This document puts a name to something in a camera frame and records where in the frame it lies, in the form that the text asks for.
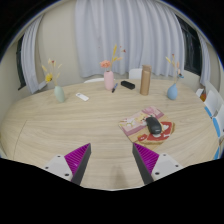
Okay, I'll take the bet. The pink vase with orange flowers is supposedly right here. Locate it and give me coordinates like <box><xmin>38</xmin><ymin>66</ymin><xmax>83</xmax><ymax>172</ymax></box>
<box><xmin>99</xmin><ymin>43</ymin><xmax>128</xmax><ymax>91</ymax></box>

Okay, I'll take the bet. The white chair with blue edge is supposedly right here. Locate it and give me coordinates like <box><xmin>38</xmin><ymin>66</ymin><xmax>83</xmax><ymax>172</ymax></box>
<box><xmin>203</xmin><ymin>89</ymin><xmax>222</xmax><ymax>118</ymax></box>
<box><xmin>212</xmin><ymin>104</ymin><xmax>224</xmax><ymax>138</ymax></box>

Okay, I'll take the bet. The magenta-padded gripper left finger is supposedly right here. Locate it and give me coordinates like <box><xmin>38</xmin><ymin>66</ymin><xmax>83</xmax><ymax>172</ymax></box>
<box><xmin>42</xmin><ymin>143</ymin><xmax>92</xmax><ymax>186</ymax></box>

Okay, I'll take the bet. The dark window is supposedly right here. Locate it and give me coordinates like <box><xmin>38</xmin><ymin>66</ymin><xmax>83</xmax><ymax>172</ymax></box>
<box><xmin>176</xmin><ymin>14</ymin><xmax>203</xmax><ymax>76</ymax></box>
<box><xmin>15</xmin><ymin>34</ymin><xmax>28</xmax><ymax>91</ymax></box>

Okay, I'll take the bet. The green vase with yellow flowers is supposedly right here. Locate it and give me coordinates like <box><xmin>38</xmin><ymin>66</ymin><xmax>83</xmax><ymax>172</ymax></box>
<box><xmin>40</xmin><ymin>58</ymin><xmax>66</xmax><ymax>104</ymax></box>

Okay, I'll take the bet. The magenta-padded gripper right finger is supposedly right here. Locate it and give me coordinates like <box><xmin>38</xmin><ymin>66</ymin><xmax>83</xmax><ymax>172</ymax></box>
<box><xmin>132</xmin><ymin>142</ymin><xmax>183</xmax><ymax>185</ymax></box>

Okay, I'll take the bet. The black rectangular case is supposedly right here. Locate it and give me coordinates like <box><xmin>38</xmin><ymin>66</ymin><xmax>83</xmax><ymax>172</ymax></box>
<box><xmin>120</xmin><ymin>80</ymin><xmax>136</xmax><ymax>90</ymax></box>

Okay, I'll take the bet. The wide white curtain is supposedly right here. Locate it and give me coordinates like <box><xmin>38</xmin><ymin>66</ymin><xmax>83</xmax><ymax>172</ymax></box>
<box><xmin>74</xmin><ymin>0</ymin><xmax>185</xmax><ymax>79</ymax></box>

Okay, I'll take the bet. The narrow white curtain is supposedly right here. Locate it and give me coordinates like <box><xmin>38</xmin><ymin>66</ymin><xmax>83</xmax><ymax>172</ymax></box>
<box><xmin>20</xmin><ymin>14</ymin><xmax>46</xmax><ymax>95</ymax></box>
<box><xmin>196</xmin><ymin>31</ymin><xmax>212</xmax><ymax>88</ymax></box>

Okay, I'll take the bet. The blue vase with dried flowers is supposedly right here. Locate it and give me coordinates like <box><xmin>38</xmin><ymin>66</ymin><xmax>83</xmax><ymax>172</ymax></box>
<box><xmin>164</xmin><ymin>53</ymin><xmax>185</xmax><ymax>101</ymax></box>

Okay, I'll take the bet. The white remote control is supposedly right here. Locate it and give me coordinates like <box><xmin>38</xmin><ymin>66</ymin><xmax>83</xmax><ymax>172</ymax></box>
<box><xmin>75</xmin><ymin>92</ymin><xmax>90</xmax><ymax>102</ymax></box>

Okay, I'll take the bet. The black computer mouse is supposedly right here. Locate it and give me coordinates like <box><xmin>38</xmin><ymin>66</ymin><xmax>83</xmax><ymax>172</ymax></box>
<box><xmin>145</xmin><ymin>115</ymin><xmax>163</xmax><ymax>135</ymax></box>

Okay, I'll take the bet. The tan metal drink bottle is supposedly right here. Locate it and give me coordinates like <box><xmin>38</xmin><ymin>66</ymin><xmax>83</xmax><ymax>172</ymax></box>
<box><xmin>139</xmin><ymin>64</ymin><xmax>153</xmax><ymax>97</ymax></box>

